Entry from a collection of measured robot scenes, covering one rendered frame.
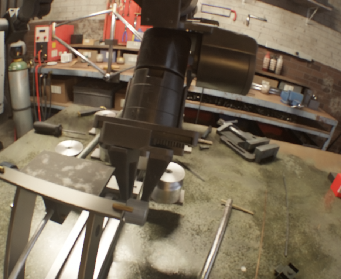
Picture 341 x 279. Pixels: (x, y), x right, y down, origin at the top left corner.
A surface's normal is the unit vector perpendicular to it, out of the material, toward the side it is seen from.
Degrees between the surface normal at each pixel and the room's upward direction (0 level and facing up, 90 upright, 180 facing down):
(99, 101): 90
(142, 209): 26
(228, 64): 80
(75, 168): 0
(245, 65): 73
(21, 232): 90
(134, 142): 60
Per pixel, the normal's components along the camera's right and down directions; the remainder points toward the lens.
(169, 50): 0.29, 0.00
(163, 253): 0.14, -0.88
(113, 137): -0.04, -0.05
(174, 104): 0.81, 0.12
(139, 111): -0.25, -0.09
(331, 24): -0.12, 0.44
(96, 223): 0.98, 0.18
